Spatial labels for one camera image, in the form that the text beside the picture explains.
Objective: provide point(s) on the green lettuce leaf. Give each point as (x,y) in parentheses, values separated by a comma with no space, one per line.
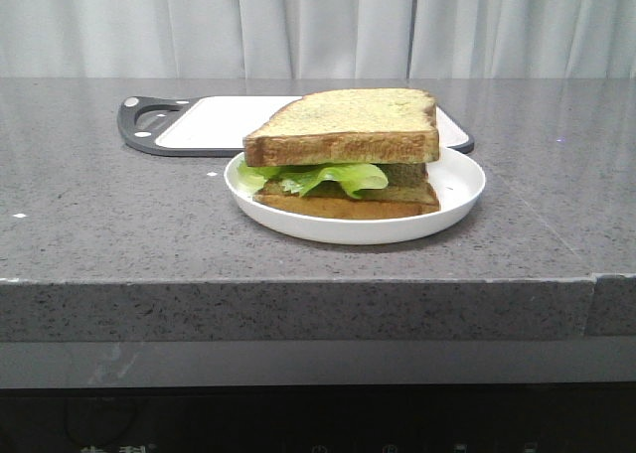
(352,178)

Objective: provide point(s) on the bread slice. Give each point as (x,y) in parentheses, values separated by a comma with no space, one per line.
(407,194)
(357,125)

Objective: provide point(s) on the white round plate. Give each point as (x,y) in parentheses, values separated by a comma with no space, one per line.
(457,180)

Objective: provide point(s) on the white cutting board grey rim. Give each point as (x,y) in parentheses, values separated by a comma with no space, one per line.
(212,126)

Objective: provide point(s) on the grey curtain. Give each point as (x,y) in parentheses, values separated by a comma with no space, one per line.
(319,38)

